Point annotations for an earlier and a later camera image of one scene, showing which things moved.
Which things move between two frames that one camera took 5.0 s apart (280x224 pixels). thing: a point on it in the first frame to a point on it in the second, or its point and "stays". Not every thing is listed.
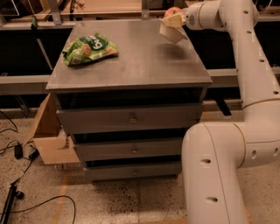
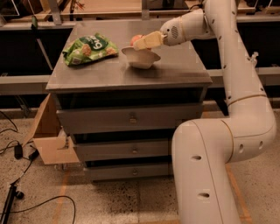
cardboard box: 52,147 stays
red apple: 173,10 to 136,37
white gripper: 194,17 to 171,32
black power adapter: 18,151 stays
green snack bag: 89,47 stays
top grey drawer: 133,118 stays
